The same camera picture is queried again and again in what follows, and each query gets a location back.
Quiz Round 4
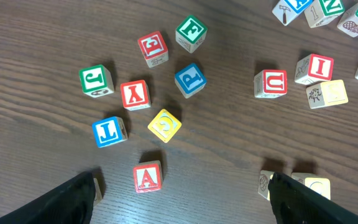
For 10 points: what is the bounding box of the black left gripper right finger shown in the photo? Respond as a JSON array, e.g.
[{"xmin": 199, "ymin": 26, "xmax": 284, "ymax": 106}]
[{"xmin": 268, "ymin": 172, "xmax": 358, "ymax": 224}]

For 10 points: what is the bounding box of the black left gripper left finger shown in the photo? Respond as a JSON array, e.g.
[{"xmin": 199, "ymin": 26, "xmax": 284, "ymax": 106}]
[{"xmin": 0, "ymin": 171, "xmax": 96, "ymax": 224}]

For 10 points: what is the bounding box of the yellow C block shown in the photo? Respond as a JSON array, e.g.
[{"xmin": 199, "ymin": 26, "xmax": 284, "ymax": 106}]
[{"xmin": 258, "ymin": 170, "xmax": 274, "ymax": 200}]

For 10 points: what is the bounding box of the yellow O block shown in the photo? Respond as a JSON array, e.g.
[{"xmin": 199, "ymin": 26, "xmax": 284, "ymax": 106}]
[{"xmin": 291, "ymin": 172, "xmax": 331, "ymax": 200}]

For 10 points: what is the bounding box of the red U block front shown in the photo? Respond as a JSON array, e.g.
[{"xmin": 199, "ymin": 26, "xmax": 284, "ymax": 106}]
[{"xmin": 93, "ymin": 178, "xmax": 103, "ymax": 207}]

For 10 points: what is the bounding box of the red u block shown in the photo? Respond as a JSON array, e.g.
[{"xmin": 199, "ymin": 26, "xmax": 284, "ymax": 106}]
[
  {"xmin": 93, "ymin": 178, "xmax": 103, "ymax": 207},
  {"xmin": 254, "ymin": 70, "xmax": 288, "ymax": 98}
]

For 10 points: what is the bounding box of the blue T block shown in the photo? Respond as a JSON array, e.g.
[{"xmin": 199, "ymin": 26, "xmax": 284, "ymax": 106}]
[{"xmin": 92, "ymin": 116, "xmax": 128, "ymax": 148}]

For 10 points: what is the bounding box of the red A block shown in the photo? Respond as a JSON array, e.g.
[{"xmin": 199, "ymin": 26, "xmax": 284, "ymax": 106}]
[{"xmin": 133, "ymin": 161, "xmax": 163, "ymax": 193}]

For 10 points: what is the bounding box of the yellow S block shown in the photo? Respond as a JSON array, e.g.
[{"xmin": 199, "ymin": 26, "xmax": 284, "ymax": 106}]
[{"xmin": 306, "ymin": 80, "xmax": 349, "ymax": 109}]

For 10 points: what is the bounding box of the yellow G block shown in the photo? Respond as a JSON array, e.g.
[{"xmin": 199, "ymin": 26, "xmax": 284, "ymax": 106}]
[{"xmin": 147, "ymin": 109, "xmax": 181, "ymax": 143}]

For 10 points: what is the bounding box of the red U block middle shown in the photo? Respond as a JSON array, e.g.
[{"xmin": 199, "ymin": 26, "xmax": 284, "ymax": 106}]
[{"xmin": 254, "ymin": 70, "xmax": 288, "ymax": 98}]

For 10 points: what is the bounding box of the green J block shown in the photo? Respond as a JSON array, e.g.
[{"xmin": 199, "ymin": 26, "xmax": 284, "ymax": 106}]
[{"xmin": 79, "ymin": 65, "xmax": 114, "ymax": 98}]

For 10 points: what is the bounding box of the red Y block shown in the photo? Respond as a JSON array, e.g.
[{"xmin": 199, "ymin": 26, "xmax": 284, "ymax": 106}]
[{"xmin": 121, "ymin": 80, "xmax": 152, "ymax": 111}]

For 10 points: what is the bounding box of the red I block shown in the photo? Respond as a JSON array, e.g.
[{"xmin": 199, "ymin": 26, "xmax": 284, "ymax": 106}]
[{"xmin": 294, "ymin": 54, "xmax": 334, "ymax": 85}]

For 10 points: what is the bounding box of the blue P block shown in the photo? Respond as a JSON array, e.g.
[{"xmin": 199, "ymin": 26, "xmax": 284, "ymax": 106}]
[{"xmin": 175, "ymin": 63, "xmax": 207, "ymax": 98}]

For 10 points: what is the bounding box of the red E block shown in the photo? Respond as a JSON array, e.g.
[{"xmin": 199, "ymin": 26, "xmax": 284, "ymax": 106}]
[{"xmin": 137, "ymin": 31, "xmax": 169, "ymax": 68}]

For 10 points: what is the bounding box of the blue X block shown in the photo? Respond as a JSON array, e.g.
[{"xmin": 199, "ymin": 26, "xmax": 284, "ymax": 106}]
[{"xmin": 272, "ymin": 0, "xmax": 313, "ymax": 26}]

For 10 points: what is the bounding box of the green N block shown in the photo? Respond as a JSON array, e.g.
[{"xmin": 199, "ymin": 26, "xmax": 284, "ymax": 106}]
[{"xmin": 304, "ymin": 0, "xmax": 345, "ymax": 28}]

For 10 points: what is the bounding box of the green F block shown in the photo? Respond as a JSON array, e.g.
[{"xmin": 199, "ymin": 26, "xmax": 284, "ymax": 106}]
[{"xmin": 175, "ymin": 15, "xmax": 208, "ymax": 54}]

